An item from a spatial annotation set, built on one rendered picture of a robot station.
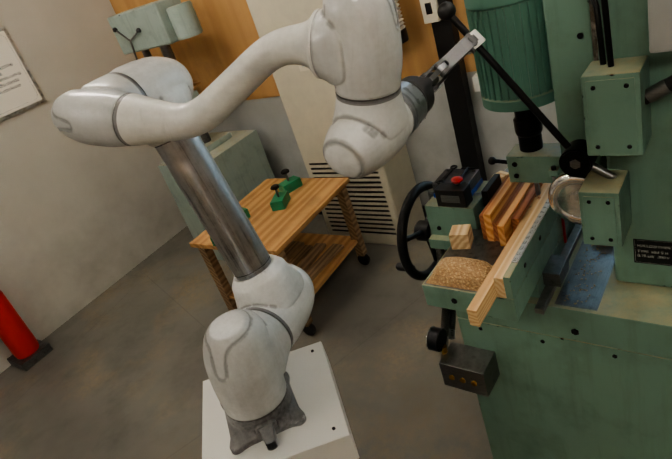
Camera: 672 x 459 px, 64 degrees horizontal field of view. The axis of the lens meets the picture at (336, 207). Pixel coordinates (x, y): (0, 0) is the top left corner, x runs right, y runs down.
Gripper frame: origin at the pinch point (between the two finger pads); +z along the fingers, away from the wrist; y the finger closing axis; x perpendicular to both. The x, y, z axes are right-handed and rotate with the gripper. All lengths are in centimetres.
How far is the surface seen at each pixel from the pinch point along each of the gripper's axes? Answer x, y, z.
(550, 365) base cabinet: -65, -33, -8
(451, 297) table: -35.4, -29.2, -19.0
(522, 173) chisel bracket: -28.4, -14.3, 10.3
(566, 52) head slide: -13.9, 13.4, 7.2
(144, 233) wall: 86, -310, 63
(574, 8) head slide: -9.0, 19.9, 7.2
